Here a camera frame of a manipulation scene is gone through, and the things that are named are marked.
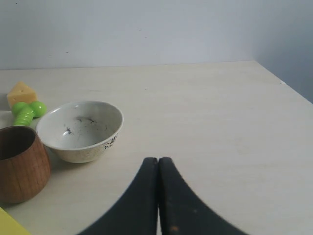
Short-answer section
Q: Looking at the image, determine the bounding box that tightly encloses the brown wooden cup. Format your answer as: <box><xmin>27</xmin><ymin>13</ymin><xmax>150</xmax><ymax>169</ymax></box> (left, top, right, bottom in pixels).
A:
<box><xmin>0</xmin><ymin>126</ymin><xmax>51</xmax><ymax>204</ymax></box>

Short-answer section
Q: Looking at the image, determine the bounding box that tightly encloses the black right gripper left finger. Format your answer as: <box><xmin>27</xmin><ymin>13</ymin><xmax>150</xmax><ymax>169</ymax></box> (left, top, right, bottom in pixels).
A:
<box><xmin>80</xmin><ymin>157</ymin><xmax>158</xmax><ymax>235</ymax></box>

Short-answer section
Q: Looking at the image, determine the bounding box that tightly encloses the white ceramic bowl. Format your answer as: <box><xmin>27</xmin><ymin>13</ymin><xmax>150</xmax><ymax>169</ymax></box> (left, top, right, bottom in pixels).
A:
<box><xmin>35</xmin><ymin>101</ymin><xmax>124</xmax><ymax>164</ymax></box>

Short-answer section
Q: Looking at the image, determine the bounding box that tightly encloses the yellow cheese wedge toy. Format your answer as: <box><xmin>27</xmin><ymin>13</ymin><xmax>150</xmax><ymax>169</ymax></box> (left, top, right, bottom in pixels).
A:
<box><xmin>6</xmin><ymin>82</ymin><xmax>37</xmax><ymax>108</ymax></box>

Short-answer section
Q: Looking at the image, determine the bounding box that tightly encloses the yellow foam cube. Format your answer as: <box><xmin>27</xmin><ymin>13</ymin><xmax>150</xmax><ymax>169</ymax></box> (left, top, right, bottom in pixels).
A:
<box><xmin>0</xmin><ymin>208</ymin><xmax>31</xmax><ymax>235</ymax></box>

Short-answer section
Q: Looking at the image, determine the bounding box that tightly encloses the green bone dog toy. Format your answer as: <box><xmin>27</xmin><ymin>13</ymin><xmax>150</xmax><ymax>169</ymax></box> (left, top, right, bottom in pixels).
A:
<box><xmin>11</xmin><ymin>101</ymin><xmax>47</xmax><ymax>126</ymax></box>

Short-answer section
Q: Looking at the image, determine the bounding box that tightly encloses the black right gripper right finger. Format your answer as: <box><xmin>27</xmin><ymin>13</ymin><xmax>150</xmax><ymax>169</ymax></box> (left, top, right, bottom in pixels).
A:
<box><xmin>158</xmin><ymin>157</ymin><xmax>245</xmax><ymax>235</ymax></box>

